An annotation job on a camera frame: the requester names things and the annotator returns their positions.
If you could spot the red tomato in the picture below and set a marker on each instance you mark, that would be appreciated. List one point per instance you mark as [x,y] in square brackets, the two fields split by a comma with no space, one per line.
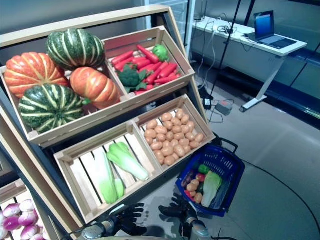
[200,177]

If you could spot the green striped pumpkin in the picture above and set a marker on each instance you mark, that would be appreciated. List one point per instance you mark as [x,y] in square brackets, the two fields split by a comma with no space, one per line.
[75,47]
[47,107]

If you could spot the wooden crate with potatoes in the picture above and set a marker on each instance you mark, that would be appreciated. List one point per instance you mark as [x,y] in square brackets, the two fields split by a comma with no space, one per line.
[207,132]

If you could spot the purple white onion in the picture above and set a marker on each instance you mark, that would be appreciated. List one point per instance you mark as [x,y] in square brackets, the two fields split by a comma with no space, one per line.
[28,232]
[11,209]
[40,222]
[27,218]
[26,205]
[11,222]

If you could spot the wooden crate with onions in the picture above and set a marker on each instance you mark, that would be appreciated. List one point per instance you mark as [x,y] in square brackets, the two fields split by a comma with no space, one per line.
[10,190]

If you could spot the wooden crate with cabbages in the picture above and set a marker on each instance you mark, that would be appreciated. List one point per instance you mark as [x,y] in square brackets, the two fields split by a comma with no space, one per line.
[86,165]

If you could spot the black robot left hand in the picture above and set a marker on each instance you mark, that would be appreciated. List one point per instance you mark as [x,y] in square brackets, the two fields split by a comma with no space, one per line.
[131,220]

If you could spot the open grey laptop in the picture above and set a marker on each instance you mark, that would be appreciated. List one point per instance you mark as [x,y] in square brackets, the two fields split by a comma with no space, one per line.
[263,25]

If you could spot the large orange striped pumpkin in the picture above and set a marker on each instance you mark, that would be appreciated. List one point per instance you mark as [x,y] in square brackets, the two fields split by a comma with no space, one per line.
[27,71]

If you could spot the small orange striped pumpkin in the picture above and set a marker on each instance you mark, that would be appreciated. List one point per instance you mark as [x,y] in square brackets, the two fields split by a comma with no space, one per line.
[96,86]

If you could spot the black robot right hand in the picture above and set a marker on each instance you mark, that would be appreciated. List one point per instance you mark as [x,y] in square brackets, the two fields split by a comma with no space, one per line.
[181,210]

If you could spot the red carrot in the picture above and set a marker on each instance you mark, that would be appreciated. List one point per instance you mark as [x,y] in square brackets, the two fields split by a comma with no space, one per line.
[124,64]
[143,91]
[155,75]
[122,57]
[148,54]
[141,61]
[166,80]
[168,71]

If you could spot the brown potato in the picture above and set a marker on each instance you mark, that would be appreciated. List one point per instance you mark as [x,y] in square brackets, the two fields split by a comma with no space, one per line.
[176,129]
[190,136]
[170,136]
[194,144]
[166,117]
[198,198]
[149,141]
[184,142]
[161,137]
[167,151]
[150,133]
[169,160]
[179,136]
[174,143]
[156,145]
[175,156]
[180,114]
[190,126]
[168,125]
[175,121]
[159,156]
[185,129]
[161,130]
[199,137]
[185,119]
[195,184]
[152,124]
[190,187]
[179,151]
[187,149]

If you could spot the wooden crate with pumpkins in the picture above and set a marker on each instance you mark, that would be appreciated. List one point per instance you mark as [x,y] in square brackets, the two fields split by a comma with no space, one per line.
[75,127]

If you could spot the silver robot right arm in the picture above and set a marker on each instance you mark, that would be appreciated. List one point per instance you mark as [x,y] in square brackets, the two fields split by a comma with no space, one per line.
[198,228]

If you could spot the blue plastic shopping basket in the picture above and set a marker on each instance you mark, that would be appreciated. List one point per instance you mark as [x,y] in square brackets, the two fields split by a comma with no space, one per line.
[225,160]

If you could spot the grey power adapter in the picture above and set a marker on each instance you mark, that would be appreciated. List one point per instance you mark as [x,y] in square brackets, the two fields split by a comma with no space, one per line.
[223,108]

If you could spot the black stand pole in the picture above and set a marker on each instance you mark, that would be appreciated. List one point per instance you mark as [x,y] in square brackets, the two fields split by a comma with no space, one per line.
[226,47]

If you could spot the red chili pepper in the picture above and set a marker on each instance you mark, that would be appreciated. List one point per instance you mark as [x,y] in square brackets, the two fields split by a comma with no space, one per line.
[189,195]

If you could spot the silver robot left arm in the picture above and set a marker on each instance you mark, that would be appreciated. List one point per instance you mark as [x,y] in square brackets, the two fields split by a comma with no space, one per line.
[100,228]

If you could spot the white office table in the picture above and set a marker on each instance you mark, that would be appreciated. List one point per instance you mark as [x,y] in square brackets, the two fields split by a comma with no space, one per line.
[250,41]

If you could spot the dark green broccoli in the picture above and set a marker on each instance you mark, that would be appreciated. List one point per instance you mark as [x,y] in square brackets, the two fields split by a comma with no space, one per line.
[128,76]

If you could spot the wooden crate with carrots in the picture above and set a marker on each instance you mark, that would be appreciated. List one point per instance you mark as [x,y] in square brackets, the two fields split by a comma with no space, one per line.
[162,86]

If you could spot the white glass-door cabinet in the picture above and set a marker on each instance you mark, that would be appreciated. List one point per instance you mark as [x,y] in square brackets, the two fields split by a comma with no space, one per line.
[191,25]

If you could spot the wooden display shelf stand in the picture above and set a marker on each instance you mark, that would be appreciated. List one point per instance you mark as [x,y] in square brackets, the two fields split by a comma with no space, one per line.
[75,21]

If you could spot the black power adapter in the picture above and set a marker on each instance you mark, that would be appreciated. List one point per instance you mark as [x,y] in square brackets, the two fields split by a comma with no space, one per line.
[207,102]

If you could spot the purple eggplant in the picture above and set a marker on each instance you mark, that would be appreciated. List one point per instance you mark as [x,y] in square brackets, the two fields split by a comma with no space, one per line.
[188,178]

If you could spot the green bell pepper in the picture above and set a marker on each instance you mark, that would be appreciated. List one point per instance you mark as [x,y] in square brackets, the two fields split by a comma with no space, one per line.
[203,169]
[160,52]

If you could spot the small black device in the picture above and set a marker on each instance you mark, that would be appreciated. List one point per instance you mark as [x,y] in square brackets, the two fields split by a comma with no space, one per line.
[199,17]

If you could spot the small napa cabbage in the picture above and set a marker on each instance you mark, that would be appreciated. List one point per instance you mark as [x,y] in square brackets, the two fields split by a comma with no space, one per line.
[119,188]

